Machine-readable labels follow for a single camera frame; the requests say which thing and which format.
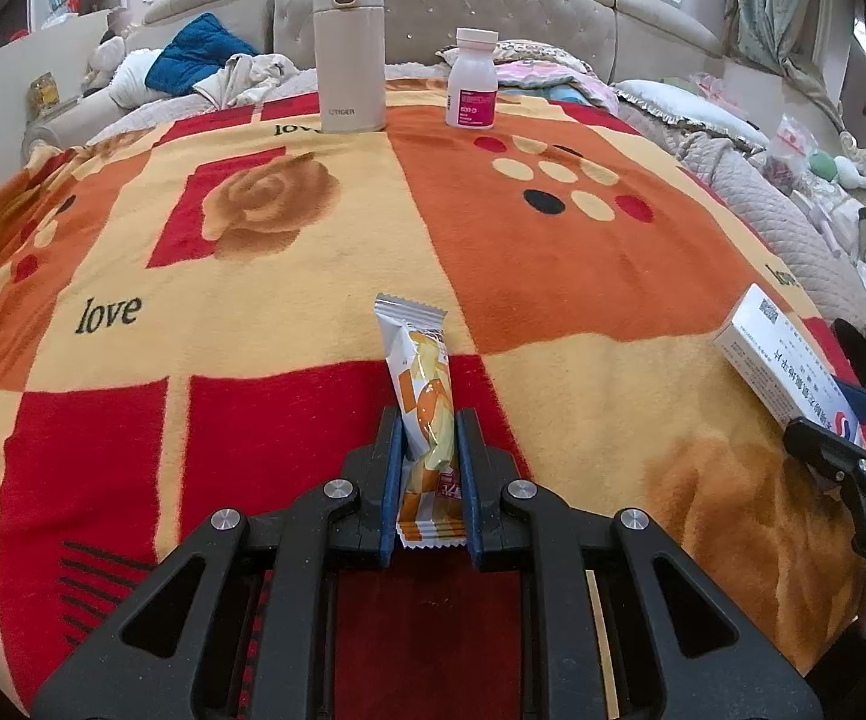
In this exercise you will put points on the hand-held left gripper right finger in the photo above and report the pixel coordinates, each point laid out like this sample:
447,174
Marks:
466,487

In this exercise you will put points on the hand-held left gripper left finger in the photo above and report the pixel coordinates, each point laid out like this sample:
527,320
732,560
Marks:
391,487

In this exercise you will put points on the white medicine box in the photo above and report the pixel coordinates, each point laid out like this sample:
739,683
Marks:
778,360

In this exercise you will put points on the orange white snack bar packet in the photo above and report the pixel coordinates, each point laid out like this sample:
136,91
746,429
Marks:
425,390

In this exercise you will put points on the red orange printed blanket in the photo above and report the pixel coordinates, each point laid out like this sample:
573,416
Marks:
253,390

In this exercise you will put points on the quilted beige sofa cover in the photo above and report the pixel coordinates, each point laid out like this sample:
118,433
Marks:
778,225

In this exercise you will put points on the green plush toy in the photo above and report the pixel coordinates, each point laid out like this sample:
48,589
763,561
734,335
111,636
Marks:
824,165

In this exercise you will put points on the clear plastic snack jar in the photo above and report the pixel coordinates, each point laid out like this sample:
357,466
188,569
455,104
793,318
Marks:
791,154

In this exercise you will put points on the white pillow gold trim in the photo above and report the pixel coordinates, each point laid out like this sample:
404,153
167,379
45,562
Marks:
688,109

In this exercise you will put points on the pale green patterned curtain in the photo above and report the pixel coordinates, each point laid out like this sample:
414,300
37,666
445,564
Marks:
778,7

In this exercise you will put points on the white pill bottle pink label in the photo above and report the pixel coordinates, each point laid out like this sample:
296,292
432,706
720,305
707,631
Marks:
472,82

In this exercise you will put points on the folded pink blue blanket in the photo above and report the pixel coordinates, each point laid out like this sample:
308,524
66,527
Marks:
545,79

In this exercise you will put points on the white crumpled cloth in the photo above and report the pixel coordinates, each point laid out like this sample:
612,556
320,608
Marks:
253,79

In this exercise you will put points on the white thermos bottle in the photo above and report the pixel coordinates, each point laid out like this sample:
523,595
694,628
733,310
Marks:
350,52

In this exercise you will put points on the blue quilted jacket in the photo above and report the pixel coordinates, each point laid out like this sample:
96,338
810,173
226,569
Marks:
193,52

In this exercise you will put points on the beige tufted sofa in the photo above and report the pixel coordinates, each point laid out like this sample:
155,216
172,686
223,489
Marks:
478,7

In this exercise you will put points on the white plush pillow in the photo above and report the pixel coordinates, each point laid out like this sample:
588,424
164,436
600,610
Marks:
132,79

